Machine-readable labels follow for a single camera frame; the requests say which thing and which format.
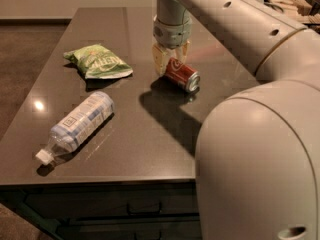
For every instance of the black drawer handle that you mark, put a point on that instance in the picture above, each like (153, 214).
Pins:
(152, 209)

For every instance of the green chip bag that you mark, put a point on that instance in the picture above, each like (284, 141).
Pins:
(97, 62)

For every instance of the clear plastic water bottle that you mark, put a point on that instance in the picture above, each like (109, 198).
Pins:
(66, 136)

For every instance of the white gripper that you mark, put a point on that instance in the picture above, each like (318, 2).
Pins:
(172, 34)

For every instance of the red coke can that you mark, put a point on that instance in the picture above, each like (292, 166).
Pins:
(183, 75)

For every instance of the dark left cabinet drawer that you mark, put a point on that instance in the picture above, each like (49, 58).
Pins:
(111, 203)

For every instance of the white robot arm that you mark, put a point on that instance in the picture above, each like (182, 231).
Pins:
(258, 152)

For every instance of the black wire snack rack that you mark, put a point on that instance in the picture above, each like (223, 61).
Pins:
(306, 12)

